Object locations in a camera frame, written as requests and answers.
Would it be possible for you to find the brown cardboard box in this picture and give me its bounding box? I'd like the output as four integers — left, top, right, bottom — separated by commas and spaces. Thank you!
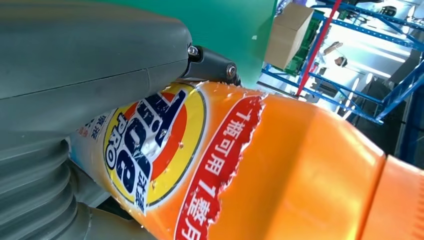
263, 2, 315, 70

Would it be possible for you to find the red metal pole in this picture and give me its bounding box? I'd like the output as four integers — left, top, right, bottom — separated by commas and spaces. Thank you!
295, 0, 343, 98

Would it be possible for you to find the orange plastic bottle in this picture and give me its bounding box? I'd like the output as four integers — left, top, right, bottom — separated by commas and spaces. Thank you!
67, 81, 424, 240

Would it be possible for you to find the blue metal shelf rack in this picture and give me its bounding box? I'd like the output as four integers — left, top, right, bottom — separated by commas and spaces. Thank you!
260, 0, 424, 126

